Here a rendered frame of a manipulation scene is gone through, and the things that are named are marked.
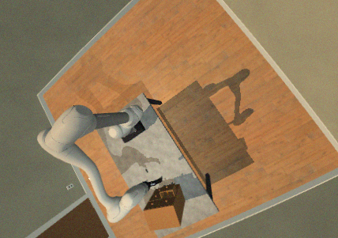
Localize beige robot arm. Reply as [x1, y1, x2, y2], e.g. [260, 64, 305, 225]
[37, 105, 148, 223]

